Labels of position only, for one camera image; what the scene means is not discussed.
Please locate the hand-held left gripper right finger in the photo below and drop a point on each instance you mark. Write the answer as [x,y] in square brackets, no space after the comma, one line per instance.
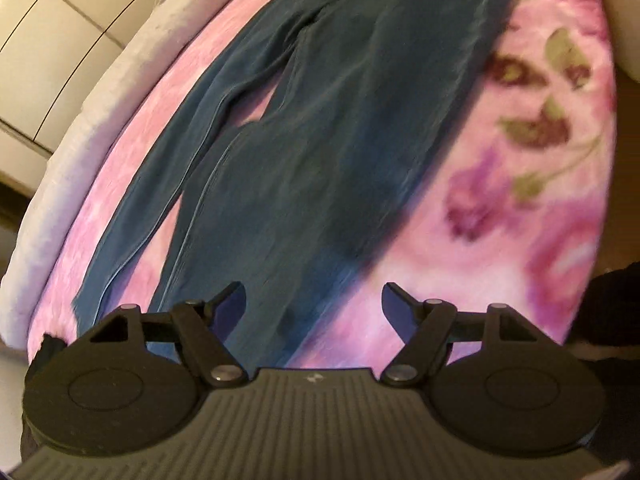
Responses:
[397,310]

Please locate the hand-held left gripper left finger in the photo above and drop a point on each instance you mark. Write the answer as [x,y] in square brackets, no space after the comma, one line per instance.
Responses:
[231,307]

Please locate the blue jeans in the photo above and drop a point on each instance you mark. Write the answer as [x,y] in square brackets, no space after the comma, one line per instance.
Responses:
[325,160]

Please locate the pink floral blanket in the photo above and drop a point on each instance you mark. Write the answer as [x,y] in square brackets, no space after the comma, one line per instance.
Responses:
[500,270]

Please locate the dark cloth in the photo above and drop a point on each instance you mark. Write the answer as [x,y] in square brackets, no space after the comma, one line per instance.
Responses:
[610,310]

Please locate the white striped quilt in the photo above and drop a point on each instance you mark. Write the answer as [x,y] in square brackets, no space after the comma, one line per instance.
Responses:
[75,160]

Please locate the cream wardrobe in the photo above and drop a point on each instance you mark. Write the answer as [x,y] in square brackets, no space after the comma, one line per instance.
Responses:
[50,60]

